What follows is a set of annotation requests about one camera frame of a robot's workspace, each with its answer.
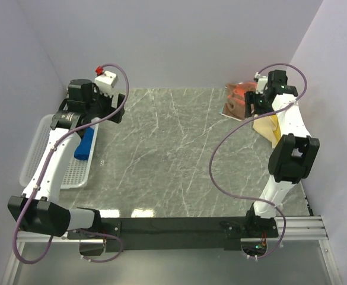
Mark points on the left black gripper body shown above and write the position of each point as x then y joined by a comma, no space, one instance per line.
101,105

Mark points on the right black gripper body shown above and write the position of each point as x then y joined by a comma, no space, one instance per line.
261,106

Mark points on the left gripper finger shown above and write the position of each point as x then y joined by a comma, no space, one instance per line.
121,101
117,118

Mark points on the yellow cream towel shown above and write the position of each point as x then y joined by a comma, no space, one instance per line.
268,128

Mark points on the blue towel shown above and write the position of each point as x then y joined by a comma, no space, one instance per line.
82,152

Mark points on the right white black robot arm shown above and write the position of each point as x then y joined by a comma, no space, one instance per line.
293,156

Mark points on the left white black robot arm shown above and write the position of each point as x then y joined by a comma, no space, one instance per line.
37,209

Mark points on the brown orange towel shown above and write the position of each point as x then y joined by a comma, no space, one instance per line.
235,106

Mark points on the white perforated plastic basket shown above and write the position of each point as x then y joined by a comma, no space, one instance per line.
62,168

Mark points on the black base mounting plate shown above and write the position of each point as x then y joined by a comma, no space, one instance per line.
176,233

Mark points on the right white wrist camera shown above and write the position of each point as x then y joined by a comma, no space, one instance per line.
261,83

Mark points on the aluminium rail frame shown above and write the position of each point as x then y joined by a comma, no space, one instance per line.
174,161

